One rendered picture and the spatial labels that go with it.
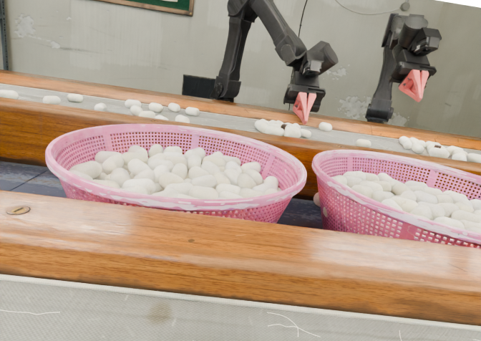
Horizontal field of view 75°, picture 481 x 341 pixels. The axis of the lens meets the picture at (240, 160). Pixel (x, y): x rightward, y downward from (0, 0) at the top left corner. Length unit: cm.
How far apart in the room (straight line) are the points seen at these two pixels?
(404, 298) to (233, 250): 10
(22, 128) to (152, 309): 44
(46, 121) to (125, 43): 229
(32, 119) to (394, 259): 51
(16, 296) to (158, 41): 263
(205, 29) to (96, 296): 261
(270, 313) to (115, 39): 273
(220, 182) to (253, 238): 16
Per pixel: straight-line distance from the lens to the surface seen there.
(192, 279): 18
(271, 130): 63
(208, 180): 35
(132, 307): 19
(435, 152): 78
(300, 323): 19
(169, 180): 34
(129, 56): 281
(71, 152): 39
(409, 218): 29
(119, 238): 19
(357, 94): 303
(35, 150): 58
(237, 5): 108
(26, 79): 100
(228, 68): 110
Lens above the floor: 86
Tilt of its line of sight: 16 degrees down
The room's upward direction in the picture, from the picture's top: 8 degrees clockwise
